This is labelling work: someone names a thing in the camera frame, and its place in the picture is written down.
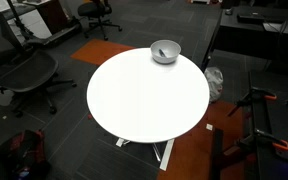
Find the white plastic bag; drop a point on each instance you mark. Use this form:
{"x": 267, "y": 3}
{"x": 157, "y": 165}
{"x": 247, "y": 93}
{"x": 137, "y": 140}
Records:
{"x": 214, "y": 83}

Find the black padded office chair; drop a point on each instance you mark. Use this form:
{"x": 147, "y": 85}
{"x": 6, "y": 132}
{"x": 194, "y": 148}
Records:
{"x": 90, "y": 8}

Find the black electric scooter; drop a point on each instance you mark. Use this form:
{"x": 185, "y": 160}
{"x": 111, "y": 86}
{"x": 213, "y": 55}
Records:
{"x": 55, "y": 36}

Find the black computer mouse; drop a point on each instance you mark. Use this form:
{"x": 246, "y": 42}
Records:
{"x": 229, "y": 11}

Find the black stand post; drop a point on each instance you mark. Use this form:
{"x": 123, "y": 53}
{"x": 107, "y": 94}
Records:
{"x": 217, "y": 153}

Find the teal marker pen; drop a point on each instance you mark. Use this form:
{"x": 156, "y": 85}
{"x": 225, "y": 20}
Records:
{"x": 162, "y": 53}

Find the small white paper tag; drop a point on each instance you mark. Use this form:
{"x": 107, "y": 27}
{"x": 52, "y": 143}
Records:
{"x": 209, "y": 127}

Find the black mesh office chair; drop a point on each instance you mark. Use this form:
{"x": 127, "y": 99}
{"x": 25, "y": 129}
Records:
{"x": 27, "y": 71}

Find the small red floor scrap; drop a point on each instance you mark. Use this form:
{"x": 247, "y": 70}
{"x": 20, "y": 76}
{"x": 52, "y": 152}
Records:
{"x": 89, "y": 116}

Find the dark brown cabinet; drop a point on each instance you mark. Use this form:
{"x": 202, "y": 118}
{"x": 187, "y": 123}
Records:
{"x": 54, "y": 15}

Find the black office desk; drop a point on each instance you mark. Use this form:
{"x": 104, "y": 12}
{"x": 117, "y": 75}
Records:
{"x": 237, "y": 35}

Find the white drawer cabinet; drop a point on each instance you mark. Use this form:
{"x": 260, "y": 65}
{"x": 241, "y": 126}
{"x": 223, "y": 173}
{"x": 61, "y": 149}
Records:
{"x": 34, "y": 23}

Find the silver metal bowl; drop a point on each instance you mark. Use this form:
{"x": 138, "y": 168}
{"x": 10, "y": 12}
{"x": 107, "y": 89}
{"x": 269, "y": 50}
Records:
{"x": 171, "y": 50}

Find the white table base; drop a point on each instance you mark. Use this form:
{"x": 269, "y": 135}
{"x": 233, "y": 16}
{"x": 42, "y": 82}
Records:
{"x": 167, "y": 155}

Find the black flat device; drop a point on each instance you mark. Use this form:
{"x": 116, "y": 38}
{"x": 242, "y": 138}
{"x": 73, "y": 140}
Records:
{"x": 250, "y": 18}

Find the red and black backpack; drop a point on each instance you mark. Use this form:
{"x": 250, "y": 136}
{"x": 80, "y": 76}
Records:
{"x": 30, "y": 150}

